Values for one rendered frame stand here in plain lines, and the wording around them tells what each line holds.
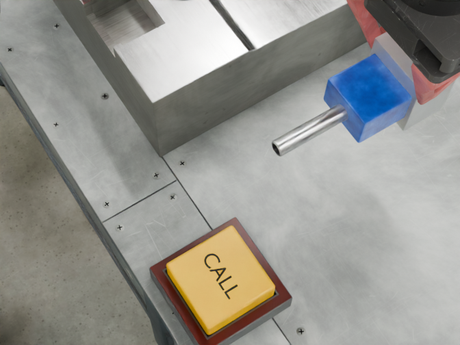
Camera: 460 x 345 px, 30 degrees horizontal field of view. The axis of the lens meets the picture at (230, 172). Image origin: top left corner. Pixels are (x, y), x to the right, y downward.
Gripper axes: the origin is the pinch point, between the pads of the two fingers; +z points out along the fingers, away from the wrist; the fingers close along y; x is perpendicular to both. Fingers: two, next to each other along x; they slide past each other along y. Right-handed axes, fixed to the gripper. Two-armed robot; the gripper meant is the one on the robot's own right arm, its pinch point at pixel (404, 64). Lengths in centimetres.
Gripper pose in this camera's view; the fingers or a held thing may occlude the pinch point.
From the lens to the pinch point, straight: 59.7
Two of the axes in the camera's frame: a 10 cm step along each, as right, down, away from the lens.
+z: -0.2, 4.5, 8.9
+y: -5.5, -7.5, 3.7
